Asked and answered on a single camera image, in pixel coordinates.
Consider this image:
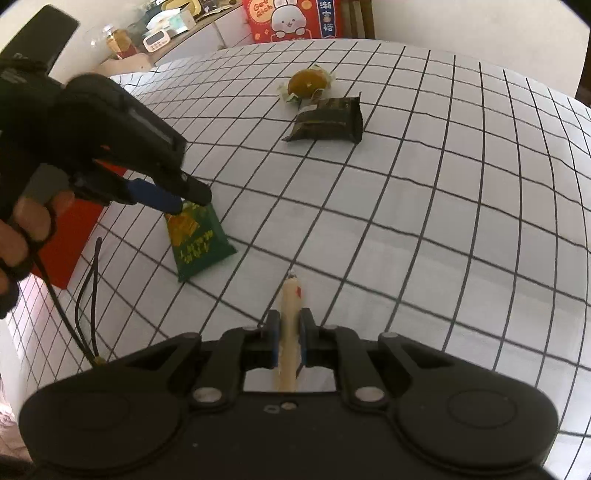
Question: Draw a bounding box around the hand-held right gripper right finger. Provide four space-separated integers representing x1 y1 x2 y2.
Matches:
298 308 463 409

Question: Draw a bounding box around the black cable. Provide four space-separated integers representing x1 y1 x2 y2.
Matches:
34 237 106 368

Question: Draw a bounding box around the white checked tablecloth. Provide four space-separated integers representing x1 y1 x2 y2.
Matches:
0 38 591 480

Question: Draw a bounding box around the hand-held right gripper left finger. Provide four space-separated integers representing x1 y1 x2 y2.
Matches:
117 309 281 409

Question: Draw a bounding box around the red cardboard box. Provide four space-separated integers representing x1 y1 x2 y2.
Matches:
39 159 130 291

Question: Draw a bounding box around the black snack packet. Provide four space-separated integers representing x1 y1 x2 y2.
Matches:
281 94 365 145

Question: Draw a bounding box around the round pastry in clear wrapper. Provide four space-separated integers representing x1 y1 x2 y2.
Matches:
276 65 334 106

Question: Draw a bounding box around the white cabinet with wooden top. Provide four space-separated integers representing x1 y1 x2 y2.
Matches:
96 4 255 77

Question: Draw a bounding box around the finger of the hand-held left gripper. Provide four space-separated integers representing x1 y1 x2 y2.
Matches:
138 170 213 206
73 177 182 216

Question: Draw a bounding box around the green snack packet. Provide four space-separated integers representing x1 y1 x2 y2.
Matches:
165 200 238 284

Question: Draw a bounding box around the yellow tin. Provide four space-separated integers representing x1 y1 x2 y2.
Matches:
159 0 202 15

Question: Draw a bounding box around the wooden chair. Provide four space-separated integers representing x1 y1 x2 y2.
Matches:
339 0 376 40

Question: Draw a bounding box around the amber glass bottle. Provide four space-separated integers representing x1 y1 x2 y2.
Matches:
105 27 135 61

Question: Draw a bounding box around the cream stick snack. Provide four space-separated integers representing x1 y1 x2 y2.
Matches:
276 272 306 393

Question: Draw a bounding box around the red rabbit print cushion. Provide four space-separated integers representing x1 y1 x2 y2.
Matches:
242 0 345 45

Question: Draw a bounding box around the person's left hand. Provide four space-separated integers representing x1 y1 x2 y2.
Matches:
0 190 77 320

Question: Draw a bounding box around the white kitchen timer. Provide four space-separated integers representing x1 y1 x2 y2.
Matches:
141 30 173 52

